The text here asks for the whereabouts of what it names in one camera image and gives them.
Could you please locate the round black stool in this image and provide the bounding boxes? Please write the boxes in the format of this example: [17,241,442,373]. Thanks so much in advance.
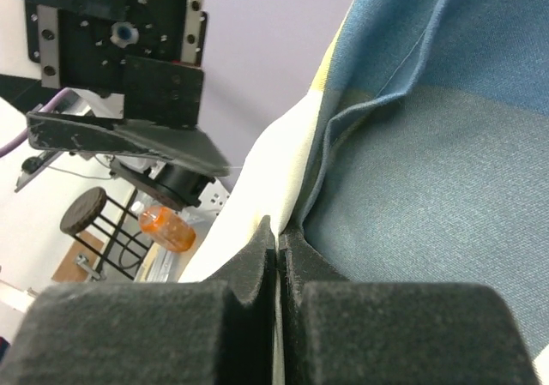
[59,187,152,281]

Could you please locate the orange translucent bottle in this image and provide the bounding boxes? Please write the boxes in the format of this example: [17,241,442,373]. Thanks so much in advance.
[138,206,196,253]

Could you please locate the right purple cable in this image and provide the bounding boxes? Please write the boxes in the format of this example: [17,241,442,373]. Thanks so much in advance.
[0,87,74,159]

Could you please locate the patchwork pillowcase blue beige white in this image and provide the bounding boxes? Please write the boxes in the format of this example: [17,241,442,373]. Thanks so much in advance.
[181,0,548,382]

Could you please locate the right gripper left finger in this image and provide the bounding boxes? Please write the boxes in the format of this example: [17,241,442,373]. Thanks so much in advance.
[1,219,275,384]

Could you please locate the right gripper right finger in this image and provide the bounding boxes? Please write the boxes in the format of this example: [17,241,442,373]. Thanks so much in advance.
[279,227,538,384]

